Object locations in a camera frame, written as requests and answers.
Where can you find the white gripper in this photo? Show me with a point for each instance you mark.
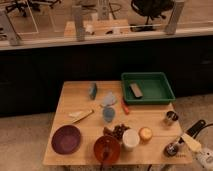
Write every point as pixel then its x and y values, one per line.
pixel 203 155

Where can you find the small metal cup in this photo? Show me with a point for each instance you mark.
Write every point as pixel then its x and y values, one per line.
pixel 171 117

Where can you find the orange round fruit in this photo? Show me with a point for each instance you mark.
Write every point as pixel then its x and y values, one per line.
pixel 145 134

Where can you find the white cup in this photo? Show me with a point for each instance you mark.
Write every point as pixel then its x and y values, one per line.
pixel 130 139

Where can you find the brown dried grape bunch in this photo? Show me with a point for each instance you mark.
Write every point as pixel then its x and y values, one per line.
pixel 117 132

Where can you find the green plastic tray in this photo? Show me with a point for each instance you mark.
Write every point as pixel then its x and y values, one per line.
pixel 154 86

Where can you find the dark rectangular block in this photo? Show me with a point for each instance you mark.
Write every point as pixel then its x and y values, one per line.
pixel 136 90

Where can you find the orange brown bowl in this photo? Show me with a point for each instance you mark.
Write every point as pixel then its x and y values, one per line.
pixel 107 150

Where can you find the blue translucent cup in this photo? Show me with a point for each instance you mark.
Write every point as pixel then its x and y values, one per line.
pixel 108 114

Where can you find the blue green sponge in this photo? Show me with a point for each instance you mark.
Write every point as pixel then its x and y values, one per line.
pixel 93 91

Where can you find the black office chair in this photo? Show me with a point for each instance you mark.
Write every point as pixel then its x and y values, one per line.
pixel 150 9

